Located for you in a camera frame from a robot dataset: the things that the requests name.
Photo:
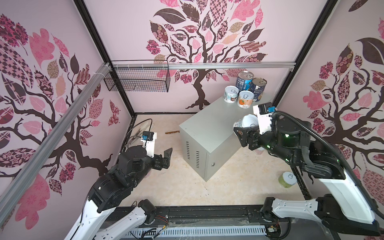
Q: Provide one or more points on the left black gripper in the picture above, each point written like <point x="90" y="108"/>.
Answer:
<point x="159" y="163"/>

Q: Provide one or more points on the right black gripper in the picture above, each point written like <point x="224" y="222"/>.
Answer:
<point x="252" y="133"/>

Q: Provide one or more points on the light blue white-lid can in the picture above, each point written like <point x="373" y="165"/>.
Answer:
<point x="248" y="121"/>

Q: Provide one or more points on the orange label white-lid can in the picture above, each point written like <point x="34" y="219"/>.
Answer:
<point x="245" y="99"/>

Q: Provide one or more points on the teal label white-lid can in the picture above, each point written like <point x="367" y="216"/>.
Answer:
<point x="231" y="94"/>

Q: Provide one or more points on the dark grey tin can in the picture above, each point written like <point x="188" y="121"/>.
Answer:
<point x="257" y="87"/>

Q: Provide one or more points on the blue label tin can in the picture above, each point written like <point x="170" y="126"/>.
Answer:
<point x="244" y="80"/>

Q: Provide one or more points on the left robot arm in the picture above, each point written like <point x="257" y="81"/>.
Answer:
<point x="110" y="189"/>

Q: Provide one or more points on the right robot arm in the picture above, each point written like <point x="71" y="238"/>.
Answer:
<point x="346" y="209"/>

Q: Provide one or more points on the grey metal cabinet box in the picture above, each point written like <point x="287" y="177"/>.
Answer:
<point x="208" y="140"/>

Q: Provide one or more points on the green label white-lid can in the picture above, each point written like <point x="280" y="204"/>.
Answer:
<point x="287" y="179"/>

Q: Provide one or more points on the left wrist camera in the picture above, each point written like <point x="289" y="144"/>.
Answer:
<point x="148" y="139"/>

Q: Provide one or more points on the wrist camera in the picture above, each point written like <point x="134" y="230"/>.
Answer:
<point x="264" y="114"/>
<point x="148" y="139"/>

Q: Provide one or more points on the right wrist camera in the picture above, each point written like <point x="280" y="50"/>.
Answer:
<point x="264" y="114"/>

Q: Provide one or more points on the aluminium horizontal rail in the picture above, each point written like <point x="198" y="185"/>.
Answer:
<point x="192" y="66"/>

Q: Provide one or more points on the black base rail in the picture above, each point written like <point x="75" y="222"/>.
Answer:
<point x="217" y="216"/>

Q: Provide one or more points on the black wire basket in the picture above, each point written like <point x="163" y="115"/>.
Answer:
<point x="139" y="76"/>

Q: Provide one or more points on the white slotted cable duct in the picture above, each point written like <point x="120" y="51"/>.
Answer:
<point x="194" y="232"/>

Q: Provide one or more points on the aluminium diagonal rail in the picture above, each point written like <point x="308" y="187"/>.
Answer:
<point x="24" y="179"/>

